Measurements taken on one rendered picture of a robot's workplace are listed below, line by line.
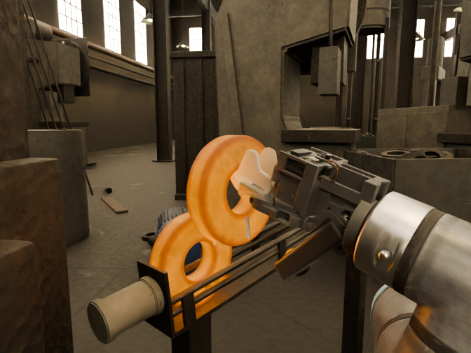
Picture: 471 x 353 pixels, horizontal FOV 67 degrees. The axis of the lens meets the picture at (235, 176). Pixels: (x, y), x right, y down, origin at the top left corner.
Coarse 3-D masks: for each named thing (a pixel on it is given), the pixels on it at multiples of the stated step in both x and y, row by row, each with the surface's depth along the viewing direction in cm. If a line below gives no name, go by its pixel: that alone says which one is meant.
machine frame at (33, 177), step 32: (0, 0) 55; (0, 32) 55; (0, 64) 55; (0, 96) 55; (0, 128) 55; (0, 160) 56; (32, 160) 57; (0, 192) 49; (32, 192) 55; (0, 224) 49; (32, 224) 55; (64, 256) 63; (64, 288) 64; (64, 320) 64; (64, 352) 64
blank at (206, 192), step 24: (216, 144) 47; (240, 144) 49; (192, 168) 47; (216, 168) 46; (192, 192) 46; (216, 192) 46; (192, 216) 47; (216, 216) 47; (240, 216) 50; (264, 216) 54; (216, 240) 48; (240, 240) 51
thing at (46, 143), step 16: (64, 128) 276; (32, 144) 254; (48, 144) 258; (64, 144) 265; (80, 144) 280; (64, 160) 266; (80, 160) 281; (64, 176) 268; (80, 176) 281; (64, 192) 269; (80, 192) 282; (64, 208) 269; (80, 208) 282; (64, 224) 271; (80, 224) 283; (80, 240) 285
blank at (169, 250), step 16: (176, 224) 56; (192, 224) 57; (160, 240) 55; (176, 240) 55; (192, 240) 57; (208, 240) 60; (160, 256) 53; (176, 256) 55; (208, 256) 62; (224, 256) 63; (176, 272) 55; (208, 272) 61; (176, 288) 55; (176, 304) 56
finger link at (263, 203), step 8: (240, 184) 46; (240, 192) 46; (248, 192) 45; (256, 192) 44; (248, 200) 44; (256, 200) 43; (264, 200) 42; (272, 200) 43; (256, 208) 43; (264, 208) 42; (272, 208) 42; (272, 216) 42; (280, 216) 42; (288, 216) 42
